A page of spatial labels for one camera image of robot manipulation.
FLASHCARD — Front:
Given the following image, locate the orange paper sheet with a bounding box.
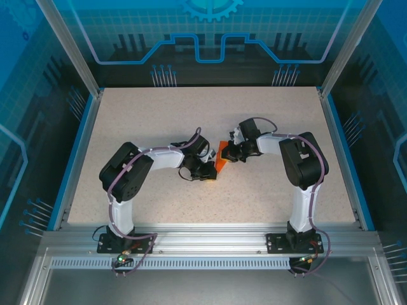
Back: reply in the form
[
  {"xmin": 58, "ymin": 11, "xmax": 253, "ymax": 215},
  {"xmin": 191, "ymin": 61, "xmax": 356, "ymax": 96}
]
[{"xmin": 213, "ymin": 139, "xmax": 230, "ymax": 175}]

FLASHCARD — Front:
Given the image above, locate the slotted aluminium strip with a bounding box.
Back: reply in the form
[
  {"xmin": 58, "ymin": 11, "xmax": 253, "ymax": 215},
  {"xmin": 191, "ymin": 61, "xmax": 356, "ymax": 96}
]
[{"xmin": 50, "ymin": 257, "xmax": 321, "ymax": 271}]

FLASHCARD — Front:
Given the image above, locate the blue table edge strip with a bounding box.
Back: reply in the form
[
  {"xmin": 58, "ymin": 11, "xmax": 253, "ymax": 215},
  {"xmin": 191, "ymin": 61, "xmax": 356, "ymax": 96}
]
[
  {"xmin": 46, "ymin": 94, "xmax": 96, "ymax": 232},
  {"xmin": 326, "ymin": 93, "xmax": 376, "ymax": 232}
]

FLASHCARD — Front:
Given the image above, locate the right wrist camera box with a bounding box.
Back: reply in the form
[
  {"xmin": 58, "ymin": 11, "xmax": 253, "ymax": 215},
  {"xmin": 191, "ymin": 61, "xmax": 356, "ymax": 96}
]
[{"xmin": 228, "ymin": 126, "xmax": 244, "ymax": 147}]

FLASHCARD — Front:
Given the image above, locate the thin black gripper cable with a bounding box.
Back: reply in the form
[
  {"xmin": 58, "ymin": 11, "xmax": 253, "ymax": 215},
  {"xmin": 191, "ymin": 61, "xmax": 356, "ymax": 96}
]
[{"xmin": 177, "ymin": 166, "xmax": 195, "ymax": 183}]

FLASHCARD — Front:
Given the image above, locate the aluminium cross rail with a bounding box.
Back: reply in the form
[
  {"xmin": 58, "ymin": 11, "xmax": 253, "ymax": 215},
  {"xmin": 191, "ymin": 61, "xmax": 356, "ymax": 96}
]
[{"xmin": 41, "ymin": 222, "xmax": 384, "ymax": 255}]

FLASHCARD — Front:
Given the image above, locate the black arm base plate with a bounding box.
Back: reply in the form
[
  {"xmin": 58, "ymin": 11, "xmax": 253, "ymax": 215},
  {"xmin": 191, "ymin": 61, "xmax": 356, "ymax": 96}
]
[
  {"xmin": 265, "ymin": 233, "xmax": 325, "ymax": 255},
  {"xmin": 96, "ymin": 233, "xmax": 155, "ymax": 255}
]

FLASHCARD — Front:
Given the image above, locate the aluminium side rail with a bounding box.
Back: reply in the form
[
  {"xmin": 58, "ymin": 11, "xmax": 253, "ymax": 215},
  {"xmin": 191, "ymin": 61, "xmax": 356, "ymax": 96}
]
[
  {"xmin": 319, "ymin": 87, "xmax": 367, "ymax": 232},
  {"xmin": 52, "ymin": 88, "xmax": 105, "ymax": 232}
]

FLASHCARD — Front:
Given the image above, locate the grey metal tray frame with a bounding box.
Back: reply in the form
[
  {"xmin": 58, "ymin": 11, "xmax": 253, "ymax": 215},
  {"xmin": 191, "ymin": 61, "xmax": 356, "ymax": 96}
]
[{"xmin": 17, "ymin": 247, "xmax": 407, "ymax": 305}]

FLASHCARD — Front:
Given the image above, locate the metal cable connector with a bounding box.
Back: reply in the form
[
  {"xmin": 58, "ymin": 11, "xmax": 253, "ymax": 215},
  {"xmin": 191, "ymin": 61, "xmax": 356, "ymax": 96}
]
[
  {"xmin": 297, "ymin": 253, "xmax": 320, "ymax": 265},
  {"xmin": 114, "ymin": 250, "xmax": 134, "ymax": 267}
]

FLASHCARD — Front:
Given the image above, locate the aluminium frame post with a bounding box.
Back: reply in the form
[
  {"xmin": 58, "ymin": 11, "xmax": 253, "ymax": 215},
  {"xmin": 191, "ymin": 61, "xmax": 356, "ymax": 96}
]
[
  {"xmin": 34, "ymin": 0, "xmax": 105, "ymax": 98},
  {"xmin": 319, "ymin": 0, "xmax": 384, "ymax": 98}
]

